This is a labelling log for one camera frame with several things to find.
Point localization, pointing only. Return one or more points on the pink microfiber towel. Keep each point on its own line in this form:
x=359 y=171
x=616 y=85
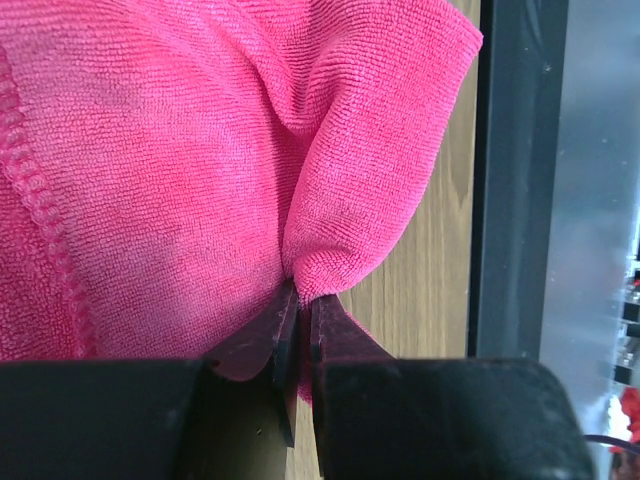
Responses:
x=166 y=165

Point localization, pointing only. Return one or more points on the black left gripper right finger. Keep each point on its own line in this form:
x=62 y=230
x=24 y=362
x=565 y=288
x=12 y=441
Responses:
x=379 y=417

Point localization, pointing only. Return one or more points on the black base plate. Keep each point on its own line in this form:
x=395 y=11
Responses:
x=520 y=73

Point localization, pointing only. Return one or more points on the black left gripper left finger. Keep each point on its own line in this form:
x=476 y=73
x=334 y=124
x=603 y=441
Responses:
x=229 y=414

